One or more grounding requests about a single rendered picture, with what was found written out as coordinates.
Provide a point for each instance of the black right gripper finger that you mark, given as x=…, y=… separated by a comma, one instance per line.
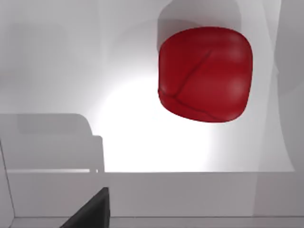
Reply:
x=95, y=211

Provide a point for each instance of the red rounded cushion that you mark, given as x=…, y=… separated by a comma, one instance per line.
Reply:
x=204, y=76

